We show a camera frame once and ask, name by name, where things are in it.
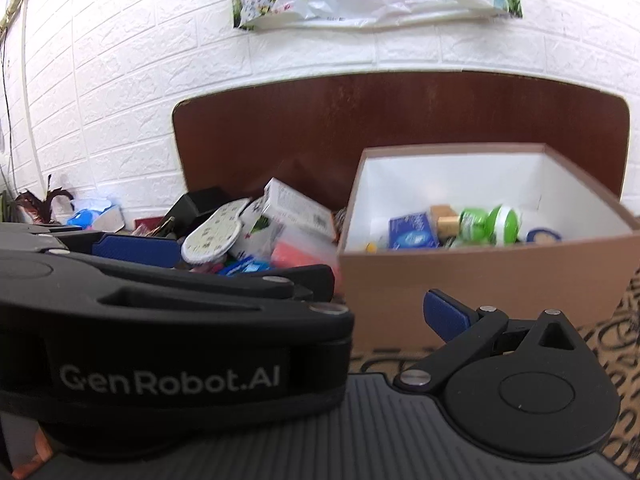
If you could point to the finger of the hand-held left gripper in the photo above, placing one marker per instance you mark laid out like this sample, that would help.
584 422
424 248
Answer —
215 285
135 252

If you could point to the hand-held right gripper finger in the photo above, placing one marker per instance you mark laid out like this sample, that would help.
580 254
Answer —
447 317

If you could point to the large pink cardboard box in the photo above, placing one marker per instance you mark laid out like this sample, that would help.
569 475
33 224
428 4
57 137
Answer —
475 280

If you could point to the blue box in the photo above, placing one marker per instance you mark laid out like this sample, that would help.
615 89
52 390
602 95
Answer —
412 230

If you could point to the green white plastic bottle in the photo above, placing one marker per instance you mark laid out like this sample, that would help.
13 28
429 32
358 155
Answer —
475 225

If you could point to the small tan cardboard box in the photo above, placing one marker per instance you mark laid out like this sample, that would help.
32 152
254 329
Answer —
444 220

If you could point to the small yellow packet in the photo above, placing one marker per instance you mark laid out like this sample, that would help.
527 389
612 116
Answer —
370 247

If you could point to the blue tape roll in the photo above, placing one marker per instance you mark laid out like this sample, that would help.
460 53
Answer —
542 236

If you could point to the dark red box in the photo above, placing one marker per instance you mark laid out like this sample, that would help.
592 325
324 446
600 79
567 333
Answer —
146 225

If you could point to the blue plastic wrapped pack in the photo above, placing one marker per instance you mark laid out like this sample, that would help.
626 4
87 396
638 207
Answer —
245 265

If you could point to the white patterned eye mask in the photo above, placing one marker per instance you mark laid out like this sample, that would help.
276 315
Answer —
210 235

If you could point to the white star patterned box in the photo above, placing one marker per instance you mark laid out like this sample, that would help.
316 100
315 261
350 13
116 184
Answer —
255 232

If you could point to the black box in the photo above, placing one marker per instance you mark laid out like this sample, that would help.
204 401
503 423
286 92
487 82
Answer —
200 205

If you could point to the red orange packet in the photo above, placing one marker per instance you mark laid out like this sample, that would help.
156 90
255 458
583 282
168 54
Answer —
295 255

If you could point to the dark red feather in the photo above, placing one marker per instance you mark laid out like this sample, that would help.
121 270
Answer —
42 200

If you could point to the long white box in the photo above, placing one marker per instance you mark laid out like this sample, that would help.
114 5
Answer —
295 205

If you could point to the steel wool scrubber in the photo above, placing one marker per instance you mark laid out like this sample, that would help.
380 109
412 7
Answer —
342 220

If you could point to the letter printed blanket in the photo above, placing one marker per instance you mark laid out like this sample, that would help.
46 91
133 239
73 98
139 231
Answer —
620 340

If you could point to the brown wooden headboard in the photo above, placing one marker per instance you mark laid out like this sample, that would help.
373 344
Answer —
300 120

